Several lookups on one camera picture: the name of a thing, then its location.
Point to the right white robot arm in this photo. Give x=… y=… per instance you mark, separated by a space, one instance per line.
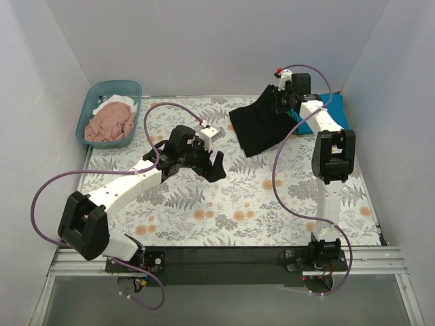
x=332 y=163

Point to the black t shirt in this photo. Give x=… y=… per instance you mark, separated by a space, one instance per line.
x=258 y=126

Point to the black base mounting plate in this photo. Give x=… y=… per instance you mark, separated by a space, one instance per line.
x=232 y=265

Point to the folded blue t shirt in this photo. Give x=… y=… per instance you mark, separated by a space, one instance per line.
x=335 y=109

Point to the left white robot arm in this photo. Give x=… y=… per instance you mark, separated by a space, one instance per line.
x=84 y=225

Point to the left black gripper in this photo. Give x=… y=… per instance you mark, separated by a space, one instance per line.
x=206 y=164

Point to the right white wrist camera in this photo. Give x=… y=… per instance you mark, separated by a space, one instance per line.
x=284 y=75

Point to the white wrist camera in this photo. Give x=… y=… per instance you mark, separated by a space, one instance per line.
x=284 y=75
x=209 y=135

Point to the white t shirt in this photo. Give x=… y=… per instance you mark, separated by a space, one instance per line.
x=117 y=98

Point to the aluminium frame rail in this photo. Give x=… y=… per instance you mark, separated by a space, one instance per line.
x=366 y=260

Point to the pink t shirt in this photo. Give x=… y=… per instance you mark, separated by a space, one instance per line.
x=113 y=122

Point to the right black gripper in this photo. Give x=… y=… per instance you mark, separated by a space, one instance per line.
x=281 y=102

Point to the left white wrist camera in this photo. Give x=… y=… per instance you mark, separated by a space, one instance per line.
x=209 y=135

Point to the teal plastic laundry bin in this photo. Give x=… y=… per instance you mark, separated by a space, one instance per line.
x=95 y=96

